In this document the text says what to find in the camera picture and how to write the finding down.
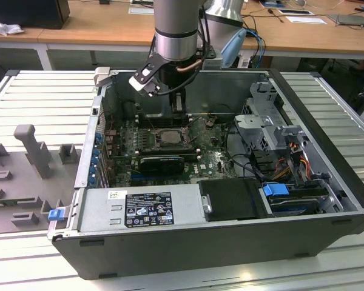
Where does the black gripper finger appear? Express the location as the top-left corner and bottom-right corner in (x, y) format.
(169, 89), (178, 118)
(180, 87), (188, 118)

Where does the silver CPU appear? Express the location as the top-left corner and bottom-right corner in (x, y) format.
(161, 130), (184, 145)

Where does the black RAM slot bank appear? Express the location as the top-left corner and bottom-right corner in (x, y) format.
(135, 146), (200, 162)
(136, 112), (191, 129)

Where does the CPU socket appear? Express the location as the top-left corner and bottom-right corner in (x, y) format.
(151, 127), (194, 149)

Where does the black graphics card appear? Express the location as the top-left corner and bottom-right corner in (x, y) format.
(139, 156), (185, 175)

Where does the green motherboard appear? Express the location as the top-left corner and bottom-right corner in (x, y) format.
(104, 116), (255, 187)

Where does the pale blue teach pendant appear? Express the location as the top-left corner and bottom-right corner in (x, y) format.
(220, 27), (249, 69)

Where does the silver metal drive cage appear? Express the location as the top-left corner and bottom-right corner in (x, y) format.
(232, 80), (312, 161)

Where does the white flat keyboard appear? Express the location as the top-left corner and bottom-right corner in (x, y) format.
(129, 6), (155, 15)

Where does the wooden desk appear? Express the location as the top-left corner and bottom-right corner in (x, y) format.
(0, 0), (72, 72)
(38, 0), (364, 61)

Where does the black plastic shroud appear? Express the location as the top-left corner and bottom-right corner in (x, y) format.
(197, 178), (266, 222)

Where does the black label sticker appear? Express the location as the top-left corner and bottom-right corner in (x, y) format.
(125, 191), (176, 227)

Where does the blue book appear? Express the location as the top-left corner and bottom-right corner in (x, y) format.
(258, 0), (288, 8)

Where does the hard disk in blue carrier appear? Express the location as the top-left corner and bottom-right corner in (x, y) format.
(260, 182), (330, 218)

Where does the silver power supply unit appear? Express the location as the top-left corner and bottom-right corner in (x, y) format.
(75, 184), (209, 233)

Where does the white framed tablet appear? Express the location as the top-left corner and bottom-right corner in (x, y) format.
(277, 8), (314, 16)

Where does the white paper sheet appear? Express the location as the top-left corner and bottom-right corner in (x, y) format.
(285, 15), (328, 25)

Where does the black open PC case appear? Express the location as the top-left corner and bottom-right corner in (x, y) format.
(47, 67), (364, 281)

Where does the black box on desk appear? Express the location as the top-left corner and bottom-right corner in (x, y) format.
(0, 0), (70, 30)

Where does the crumpled white paper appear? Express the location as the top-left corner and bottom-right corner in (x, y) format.
(0, 16), (25, 36)

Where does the grey parts rack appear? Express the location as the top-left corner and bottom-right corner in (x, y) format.
(0, 124), (83, 234)

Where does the dark grey laptop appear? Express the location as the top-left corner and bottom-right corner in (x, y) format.
(327, 13), (364, 27)

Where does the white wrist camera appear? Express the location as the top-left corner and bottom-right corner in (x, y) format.
(128, 65), (158, 98)

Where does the black cable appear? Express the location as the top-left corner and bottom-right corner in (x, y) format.
(225, 119), (263, 179)

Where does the grey case latch handle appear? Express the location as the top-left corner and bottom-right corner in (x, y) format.
(93, 67), (112, 89)

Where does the blue cable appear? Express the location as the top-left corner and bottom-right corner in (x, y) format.
(245, 27), (267, 70)

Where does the orange yellow wire bundle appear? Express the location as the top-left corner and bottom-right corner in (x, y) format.
(272, 142), (312, 182)

